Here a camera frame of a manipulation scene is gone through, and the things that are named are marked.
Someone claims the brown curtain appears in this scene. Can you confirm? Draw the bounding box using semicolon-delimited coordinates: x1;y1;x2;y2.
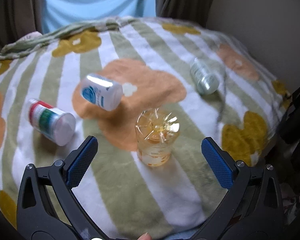
0;0;44;47
155;0;215;28

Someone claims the blue cloth on window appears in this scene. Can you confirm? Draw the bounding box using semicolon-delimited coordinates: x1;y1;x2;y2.
42;0;155;33

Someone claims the striped floral blanket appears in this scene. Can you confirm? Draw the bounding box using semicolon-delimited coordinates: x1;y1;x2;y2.
0;17;288;239

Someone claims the pink bed sheet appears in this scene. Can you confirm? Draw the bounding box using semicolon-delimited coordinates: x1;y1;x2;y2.
17;31;42;42

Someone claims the person's left hand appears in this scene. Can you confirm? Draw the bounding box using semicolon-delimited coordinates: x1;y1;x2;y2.
138;233;152;240

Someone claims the red green labelled cup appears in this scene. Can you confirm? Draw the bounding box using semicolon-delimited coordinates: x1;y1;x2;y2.
26;99;76;146

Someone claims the white blue labelled cup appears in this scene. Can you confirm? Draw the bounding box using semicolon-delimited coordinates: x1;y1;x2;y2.
80;73;123;111

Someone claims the left brown curtain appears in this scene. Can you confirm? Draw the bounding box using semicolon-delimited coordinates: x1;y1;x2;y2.
0;0;44;47

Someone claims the amber transparent plastic cup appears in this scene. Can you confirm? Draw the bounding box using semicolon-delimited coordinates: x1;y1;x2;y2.
135;108;180;167

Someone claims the right brown curtain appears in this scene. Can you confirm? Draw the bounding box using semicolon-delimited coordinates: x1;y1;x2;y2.
155;0;215;28

